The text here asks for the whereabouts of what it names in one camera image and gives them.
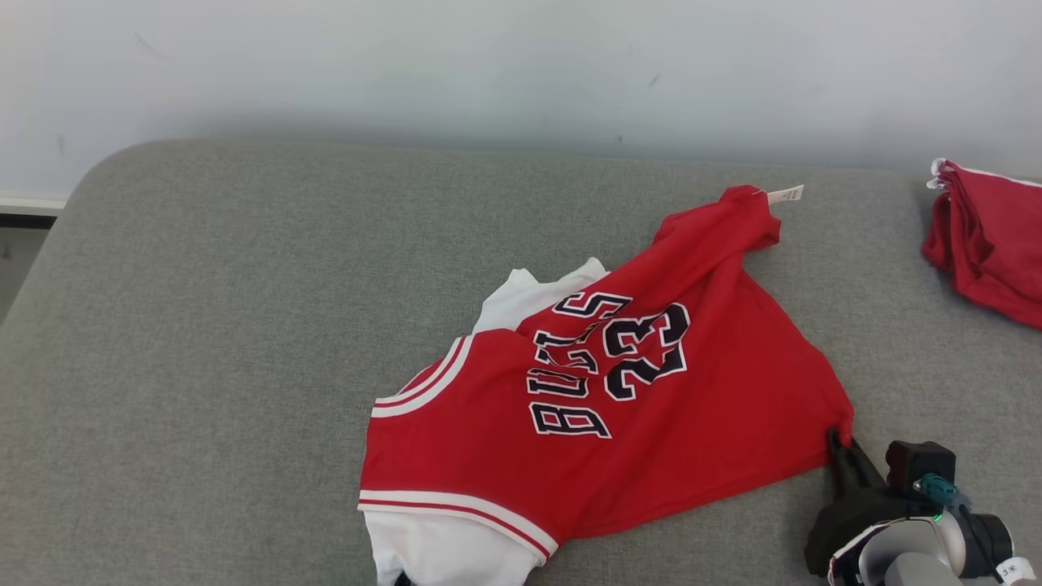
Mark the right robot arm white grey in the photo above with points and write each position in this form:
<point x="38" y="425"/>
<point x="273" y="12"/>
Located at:
<point x="904" y="545"/>

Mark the plain red shorts white trim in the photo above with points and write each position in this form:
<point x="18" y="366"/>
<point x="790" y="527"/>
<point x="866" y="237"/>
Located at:
<point x="993" y="244"/>

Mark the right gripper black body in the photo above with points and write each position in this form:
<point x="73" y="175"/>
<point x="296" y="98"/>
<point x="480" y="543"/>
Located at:
<point x="855" y="513"/>

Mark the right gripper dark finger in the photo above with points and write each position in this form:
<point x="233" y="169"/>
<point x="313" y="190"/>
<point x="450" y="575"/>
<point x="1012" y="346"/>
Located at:
<point x="841" y="468"/>
<point x="864" y="472"/>

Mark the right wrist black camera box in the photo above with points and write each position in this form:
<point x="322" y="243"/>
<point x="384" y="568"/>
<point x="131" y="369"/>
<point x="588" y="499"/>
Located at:
<point x="916" y="460"/>

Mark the white skirting board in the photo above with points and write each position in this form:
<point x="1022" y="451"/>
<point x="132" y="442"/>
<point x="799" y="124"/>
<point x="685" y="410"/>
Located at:
<point x="28" y="203"/>

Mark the red Bulls 23 jersey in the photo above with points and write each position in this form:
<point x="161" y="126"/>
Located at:
<point x="716" y="391"/>

